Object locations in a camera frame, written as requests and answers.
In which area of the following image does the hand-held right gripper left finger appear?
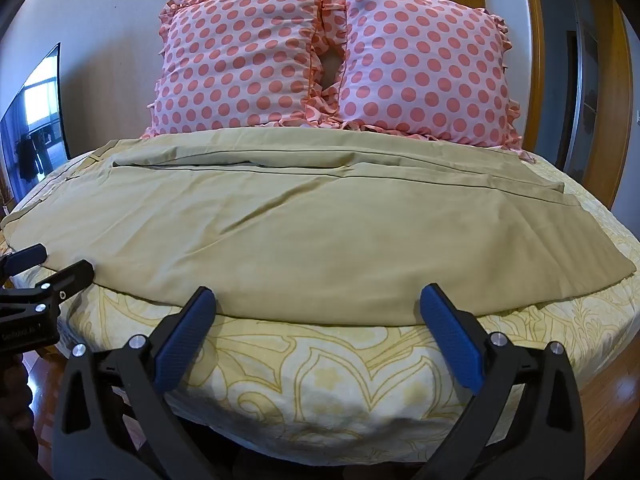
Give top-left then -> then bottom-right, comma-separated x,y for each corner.
52,286 -> 218,480

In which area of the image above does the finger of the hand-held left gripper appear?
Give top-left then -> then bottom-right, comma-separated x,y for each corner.
0,243 -> 49,277
24,259 -> 96,319

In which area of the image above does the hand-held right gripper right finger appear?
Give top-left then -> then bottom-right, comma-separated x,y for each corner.
419,283 -> 594,480

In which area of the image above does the olive green sheet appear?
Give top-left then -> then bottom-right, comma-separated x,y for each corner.
1,127 -> 637,326

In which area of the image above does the bed with yellow floral cover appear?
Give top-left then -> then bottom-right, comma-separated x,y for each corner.
0,152 -> 640,452

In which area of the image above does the black television screen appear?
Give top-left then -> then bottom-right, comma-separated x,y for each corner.
0,42 -> 71,205

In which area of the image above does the pink polka dot pillow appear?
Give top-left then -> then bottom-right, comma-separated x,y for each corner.
320,0 -> 538,165
142,0 -> 333,139

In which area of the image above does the wooden door frame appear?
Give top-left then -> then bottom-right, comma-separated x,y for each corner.
432,0 -> 635,211

